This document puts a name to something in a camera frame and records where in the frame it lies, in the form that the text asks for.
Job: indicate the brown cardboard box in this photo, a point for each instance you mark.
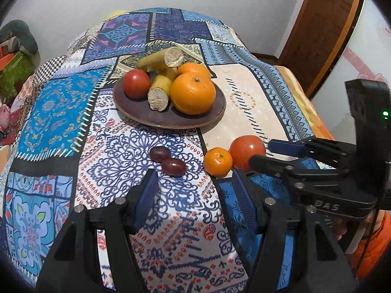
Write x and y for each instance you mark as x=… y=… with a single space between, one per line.
x=4 y=158

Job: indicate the pink rabbit toy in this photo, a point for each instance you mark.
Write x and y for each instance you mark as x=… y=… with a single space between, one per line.
x=4 y=117

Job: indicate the white wardrobe door pink hearts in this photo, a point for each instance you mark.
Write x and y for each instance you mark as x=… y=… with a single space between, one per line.
x=357 y=61

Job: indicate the brown wooden door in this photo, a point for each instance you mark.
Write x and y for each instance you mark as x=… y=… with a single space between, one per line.
x=323 y=27

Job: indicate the yellow chair back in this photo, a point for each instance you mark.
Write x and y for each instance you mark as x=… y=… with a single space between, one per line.
x=117 y=14

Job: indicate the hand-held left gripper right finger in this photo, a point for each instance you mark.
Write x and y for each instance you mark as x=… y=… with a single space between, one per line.
x=243 y=195

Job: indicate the blue patchwork blanket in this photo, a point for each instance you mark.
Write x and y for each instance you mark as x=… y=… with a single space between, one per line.
x=91 y=128

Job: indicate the green bag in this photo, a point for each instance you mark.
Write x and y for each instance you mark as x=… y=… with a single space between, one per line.
x=13 y=76

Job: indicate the large orange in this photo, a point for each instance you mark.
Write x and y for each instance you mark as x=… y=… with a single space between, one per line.
x=194 y=68
x=192 y=93

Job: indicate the person's right forearm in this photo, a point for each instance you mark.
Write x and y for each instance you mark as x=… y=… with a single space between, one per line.
x=372 y=250

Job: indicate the dark purple plate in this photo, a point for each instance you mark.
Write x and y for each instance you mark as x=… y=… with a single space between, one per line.
x=183 y=119

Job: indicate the person's right hand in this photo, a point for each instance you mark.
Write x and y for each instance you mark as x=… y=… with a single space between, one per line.
x=340 y=229

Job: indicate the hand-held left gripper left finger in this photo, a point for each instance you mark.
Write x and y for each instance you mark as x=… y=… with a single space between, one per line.
x=148 y=195

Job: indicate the small mandarin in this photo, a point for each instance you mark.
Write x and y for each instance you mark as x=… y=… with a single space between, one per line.
x=218 y=161

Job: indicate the red tomato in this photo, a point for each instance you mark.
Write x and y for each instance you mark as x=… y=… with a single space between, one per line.
x=246 y=149
x=136 y=84

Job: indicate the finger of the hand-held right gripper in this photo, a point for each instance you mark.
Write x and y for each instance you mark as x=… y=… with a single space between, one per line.
x=268 y=164
x=287 y=146

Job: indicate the yellow corn cob piece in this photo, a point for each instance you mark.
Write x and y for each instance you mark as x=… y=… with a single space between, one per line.
x=158 y=93
x=162 y=59

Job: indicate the grey green plush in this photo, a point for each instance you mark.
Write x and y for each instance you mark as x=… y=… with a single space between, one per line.
x=18 y=35

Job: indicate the orange bed sheet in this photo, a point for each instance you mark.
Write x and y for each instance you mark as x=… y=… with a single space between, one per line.
x=305 y=97

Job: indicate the orange box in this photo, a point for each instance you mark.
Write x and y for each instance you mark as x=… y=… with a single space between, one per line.
x=6 y=56

